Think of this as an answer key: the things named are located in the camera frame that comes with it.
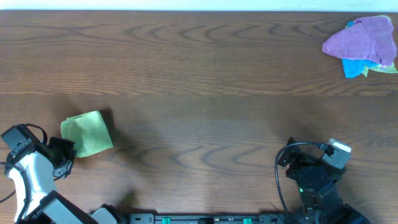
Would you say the green cloth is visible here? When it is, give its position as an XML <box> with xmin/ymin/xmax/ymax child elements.
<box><xmin>361</xmin><ymin>63</ymin><xmax>398</xmax><ymax>77</ymax></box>
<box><xmin>60</xmin><ymin>111</ymin><xmax>114</xmax><ymax>158</ymax></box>

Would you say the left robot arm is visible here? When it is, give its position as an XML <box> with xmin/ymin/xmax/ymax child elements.
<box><xmin>6</xmin><ymin>139</ymin><xmax>123</xmax><ymax>224</ymax></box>

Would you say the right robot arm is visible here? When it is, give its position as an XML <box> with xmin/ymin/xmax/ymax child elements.
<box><xmin>274</xmin><ymin>137</ymin><xmax>370</xmax><ymax>224</ymax></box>

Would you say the blue cloth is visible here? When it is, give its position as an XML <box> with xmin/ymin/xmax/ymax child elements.
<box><xmin>338</xmin><ymin>19</ymin><xmax>382</xmax><ymax>78</ymax></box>

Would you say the purple cloth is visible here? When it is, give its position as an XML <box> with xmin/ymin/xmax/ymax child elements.
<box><xmin>322</xmin><ymin>16</ymin><xmax>397</xmax><ymax>66</ymax></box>

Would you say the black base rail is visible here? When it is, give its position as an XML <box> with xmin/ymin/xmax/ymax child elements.
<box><xmin>127</xmin><ymin>213</ymin><xmax>288</xmax><ymax>224</ymax></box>

